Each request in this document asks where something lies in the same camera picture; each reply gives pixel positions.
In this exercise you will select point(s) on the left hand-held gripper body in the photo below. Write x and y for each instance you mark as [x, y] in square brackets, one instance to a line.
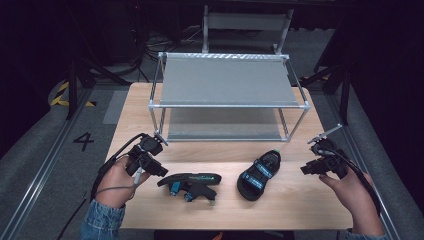
[146, 146]

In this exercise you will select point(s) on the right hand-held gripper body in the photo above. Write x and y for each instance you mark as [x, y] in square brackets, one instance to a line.
[331, 163]

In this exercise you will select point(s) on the grey two-tier shoe rack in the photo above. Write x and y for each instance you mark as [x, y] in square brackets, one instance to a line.
[226, 80]

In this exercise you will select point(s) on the person's right hand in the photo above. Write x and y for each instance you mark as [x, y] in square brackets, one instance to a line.
[356, 193]

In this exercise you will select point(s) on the person's left hand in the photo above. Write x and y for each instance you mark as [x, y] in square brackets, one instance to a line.
[115, 186]

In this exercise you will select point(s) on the black tripod stand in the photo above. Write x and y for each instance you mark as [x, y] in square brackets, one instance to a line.
[345, 96]
[72, 86]

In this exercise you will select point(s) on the yellow and black floor tape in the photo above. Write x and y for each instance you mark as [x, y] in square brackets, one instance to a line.
[58, 98]

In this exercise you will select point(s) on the metal floor rail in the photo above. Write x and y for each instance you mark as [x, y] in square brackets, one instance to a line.
[40, 173]
[353, 143]

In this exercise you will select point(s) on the grey metal frame stand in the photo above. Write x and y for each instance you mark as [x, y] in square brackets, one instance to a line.
[246, 21]

